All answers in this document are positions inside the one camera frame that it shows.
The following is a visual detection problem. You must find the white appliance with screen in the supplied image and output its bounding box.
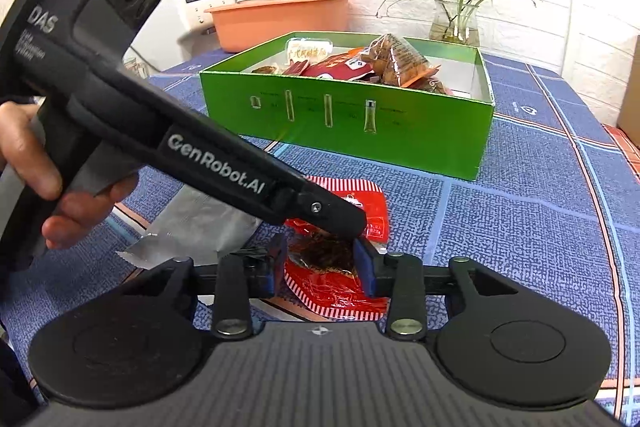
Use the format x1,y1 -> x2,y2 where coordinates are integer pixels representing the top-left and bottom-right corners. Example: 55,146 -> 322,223
130,0 -> 234,72

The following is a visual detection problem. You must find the red snack packet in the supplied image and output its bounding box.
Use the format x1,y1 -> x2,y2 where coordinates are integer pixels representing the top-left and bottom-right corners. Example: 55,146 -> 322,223
284,176 -> 390,321
302,48 -> 374,81

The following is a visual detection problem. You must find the red flat snack packet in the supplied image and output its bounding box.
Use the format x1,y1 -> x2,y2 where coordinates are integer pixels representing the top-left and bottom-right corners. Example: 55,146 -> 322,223
302,48 -> 374,81

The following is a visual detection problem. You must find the orange plastic basin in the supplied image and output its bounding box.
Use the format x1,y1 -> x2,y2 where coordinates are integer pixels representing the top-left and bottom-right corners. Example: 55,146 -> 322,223
206,0 -> 349,53

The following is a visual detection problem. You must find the silver foil packet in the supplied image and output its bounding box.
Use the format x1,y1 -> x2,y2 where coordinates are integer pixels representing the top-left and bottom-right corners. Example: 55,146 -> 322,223
117,186 -> 262,270

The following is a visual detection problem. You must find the orange plaid cloth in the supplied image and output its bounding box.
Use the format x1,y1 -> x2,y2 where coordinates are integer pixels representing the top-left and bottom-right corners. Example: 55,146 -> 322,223
603,124 -> 640,181

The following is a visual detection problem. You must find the clear tray snack pack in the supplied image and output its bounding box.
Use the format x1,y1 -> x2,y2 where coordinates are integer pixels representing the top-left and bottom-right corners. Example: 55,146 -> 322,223
285,38 -> 334,65

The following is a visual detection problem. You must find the green cardboard box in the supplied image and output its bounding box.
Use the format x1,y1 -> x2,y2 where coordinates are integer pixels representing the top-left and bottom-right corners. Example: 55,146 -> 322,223
200,31 -> 496,180

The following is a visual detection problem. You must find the brown pyramid snack bag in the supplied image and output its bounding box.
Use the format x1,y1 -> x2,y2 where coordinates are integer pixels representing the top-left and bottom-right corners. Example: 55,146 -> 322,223
359,34 -> 440,88

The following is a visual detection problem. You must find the brown paper bag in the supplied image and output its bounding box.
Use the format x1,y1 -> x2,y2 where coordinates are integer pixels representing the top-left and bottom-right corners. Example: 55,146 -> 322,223
616,37 -> 640,148

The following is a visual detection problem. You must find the person's left hand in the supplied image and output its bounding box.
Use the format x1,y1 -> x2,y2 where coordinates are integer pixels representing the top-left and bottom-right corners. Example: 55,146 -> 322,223
1,101 -> 139,249

